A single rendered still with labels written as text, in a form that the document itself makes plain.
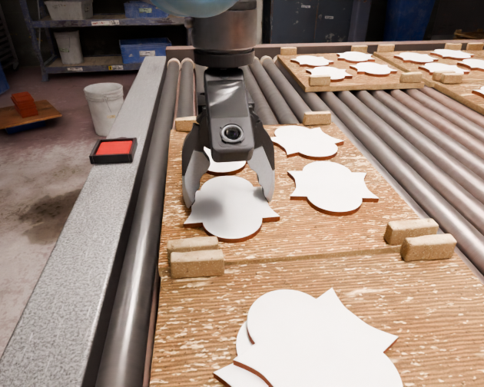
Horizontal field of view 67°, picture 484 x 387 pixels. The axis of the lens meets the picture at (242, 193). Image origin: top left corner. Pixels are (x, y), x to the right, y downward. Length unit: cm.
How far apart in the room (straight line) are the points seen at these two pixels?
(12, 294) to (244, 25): 170
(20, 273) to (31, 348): 160
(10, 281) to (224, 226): 162
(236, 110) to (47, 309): 30
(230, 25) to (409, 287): 34
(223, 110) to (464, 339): 32
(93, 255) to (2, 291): 148
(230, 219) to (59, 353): 24
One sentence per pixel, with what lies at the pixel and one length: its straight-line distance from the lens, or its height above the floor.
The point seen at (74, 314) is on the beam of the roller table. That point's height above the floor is 92.
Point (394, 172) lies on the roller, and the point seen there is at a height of 91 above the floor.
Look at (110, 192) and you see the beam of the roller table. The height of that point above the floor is 91.
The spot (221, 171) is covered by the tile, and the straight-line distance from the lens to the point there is 60.
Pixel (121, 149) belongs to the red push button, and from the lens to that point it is 74.
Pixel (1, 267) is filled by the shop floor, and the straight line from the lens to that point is 212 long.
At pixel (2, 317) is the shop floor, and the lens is 187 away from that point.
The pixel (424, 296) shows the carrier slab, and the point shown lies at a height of 94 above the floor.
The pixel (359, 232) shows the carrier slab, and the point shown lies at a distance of 50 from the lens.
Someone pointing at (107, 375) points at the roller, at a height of 92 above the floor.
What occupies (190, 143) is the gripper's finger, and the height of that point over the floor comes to 104.
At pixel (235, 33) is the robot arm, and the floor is 117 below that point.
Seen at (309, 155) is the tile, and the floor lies 94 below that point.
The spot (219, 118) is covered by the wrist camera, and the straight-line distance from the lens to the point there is 40.
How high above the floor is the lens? 123
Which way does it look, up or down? 32 degrees down
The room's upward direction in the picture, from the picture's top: straight up
